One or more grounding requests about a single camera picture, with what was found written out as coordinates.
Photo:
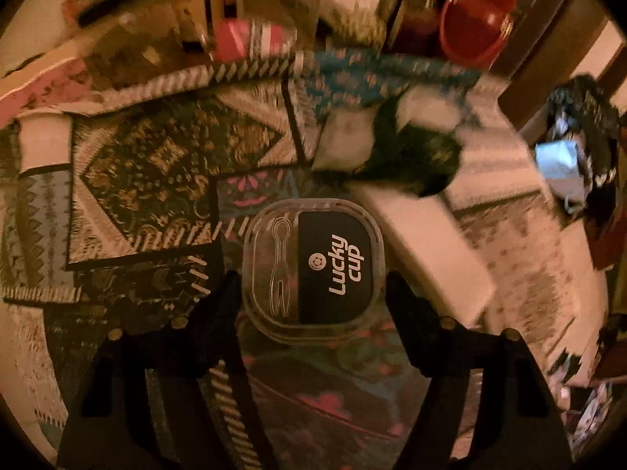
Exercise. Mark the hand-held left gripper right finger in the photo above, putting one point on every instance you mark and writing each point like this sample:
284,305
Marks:
406,313

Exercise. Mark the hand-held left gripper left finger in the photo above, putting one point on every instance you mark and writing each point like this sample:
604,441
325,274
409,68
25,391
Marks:
228,303

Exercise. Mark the clear plastic lid black label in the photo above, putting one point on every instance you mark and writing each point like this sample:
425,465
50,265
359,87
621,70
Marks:
333,264

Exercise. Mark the white rectangular box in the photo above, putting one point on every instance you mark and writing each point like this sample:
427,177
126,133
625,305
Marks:
431,254

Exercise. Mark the dark floral tablecloth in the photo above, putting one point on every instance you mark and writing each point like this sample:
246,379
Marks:
318,391

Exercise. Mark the black gold patterned placemat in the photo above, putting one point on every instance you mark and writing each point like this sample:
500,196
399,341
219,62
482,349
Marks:
142,181

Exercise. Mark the pale blue bag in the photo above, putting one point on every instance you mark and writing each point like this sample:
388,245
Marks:
558,161

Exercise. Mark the blue patterned cloth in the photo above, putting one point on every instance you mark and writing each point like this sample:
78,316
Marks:
362,78

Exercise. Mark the dark garland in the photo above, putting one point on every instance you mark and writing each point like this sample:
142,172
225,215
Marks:
585,122

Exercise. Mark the pink striped cup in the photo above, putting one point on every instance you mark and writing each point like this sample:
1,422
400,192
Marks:
250,39

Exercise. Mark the red plastic bowl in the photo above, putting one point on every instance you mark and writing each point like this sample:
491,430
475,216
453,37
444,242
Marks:
472,29

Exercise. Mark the clear drinking glass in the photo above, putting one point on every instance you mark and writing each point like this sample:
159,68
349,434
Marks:
279,0

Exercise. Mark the red sauce bottle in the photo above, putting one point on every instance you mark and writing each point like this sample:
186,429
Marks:
423,5

